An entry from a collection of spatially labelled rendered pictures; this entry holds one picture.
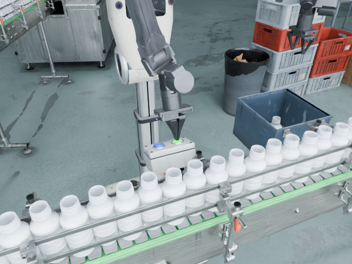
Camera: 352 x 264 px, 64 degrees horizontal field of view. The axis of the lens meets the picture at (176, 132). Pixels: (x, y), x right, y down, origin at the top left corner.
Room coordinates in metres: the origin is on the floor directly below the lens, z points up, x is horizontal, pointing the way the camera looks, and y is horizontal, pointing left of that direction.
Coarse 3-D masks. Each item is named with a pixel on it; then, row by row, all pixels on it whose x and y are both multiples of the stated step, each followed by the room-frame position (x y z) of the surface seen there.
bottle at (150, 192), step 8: (144, 176) 0.48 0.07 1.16; (152, 176) 0.49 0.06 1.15; (144, 184) 0.46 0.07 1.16; (152, 184) 0.46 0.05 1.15; (144, 192) 0.46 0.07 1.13; (152, 192) 0.46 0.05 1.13; (160, 192) 0.47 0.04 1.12; (144, 200) 0.45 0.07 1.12; (152, 200) 0.44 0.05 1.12; (160, 200) 0.46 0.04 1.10; (160, 208) 0.46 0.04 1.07; (144, 216) 0.45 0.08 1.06; (152, 216) 0.44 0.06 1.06; (160, 216) 0.46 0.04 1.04; (144, 224) 0.45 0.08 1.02
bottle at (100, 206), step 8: (96, 192) 0.44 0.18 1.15; (104, 192) 0.43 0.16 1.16; (96, 200) 0.41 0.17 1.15; (104, 200) 0.42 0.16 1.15; (112, 200) 0.44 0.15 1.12; (88, 208) 0.42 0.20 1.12; (96, 208) 0.41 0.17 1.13; (104, 208) 0.41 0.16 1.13; (112, 208) 0.42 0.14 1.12; (96, 216) 0.40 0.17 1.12; (104, 216) 0.40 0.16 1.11; (112, 216) 0.42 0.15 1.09; (104, 224) 0.40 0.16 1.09; (112, 224) 0.41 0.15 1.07; (96, 232) 0.40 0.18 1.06; (104, 232) 0.40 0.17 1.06; (112, 232) 0.41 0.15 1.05; (96, 240) 0.41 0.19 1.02
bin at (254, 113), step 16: (256, 96) 1.30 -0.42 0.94; (272, 96) 1.34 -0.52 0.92; (288, 96) 1.35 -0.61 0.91; (240, 112) 1.22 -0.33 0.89; (256, 112) 1.31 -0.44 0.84; (272, 112) 1.35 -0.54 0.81; (288, 112) 1.32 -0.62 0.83; (304, 112) 1.23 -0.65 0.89; (320, 112) 1.15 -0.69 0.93; (240, 128) 1.21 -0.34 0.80; (256, 128) 1.10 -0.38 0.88; (272, 128) 1.00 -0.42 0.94; (288, 128) 1.00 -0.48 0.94; (304, 128) 1.04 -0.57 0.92; (256, 144) 1.08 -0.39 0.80
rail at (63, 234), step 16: (304, 160) 0.60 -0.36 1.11; (256, 176) 0.54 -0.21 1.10; (304, 176) 0.61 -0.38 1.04; (192, 192) 0.47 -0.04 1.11; (256, 192) 0.54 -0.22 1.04; (144, 208) 0.42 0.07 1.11; (208, 208) 0.49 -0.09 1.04; (96, 224) 0.38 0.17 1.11; (160, 224) 0.44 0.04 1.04; (48, 240) 0.35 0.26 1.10; (112, 240) 0.39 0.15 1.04; (0, 256) 0.31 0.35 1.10; (64, 256) 0.35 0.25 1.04
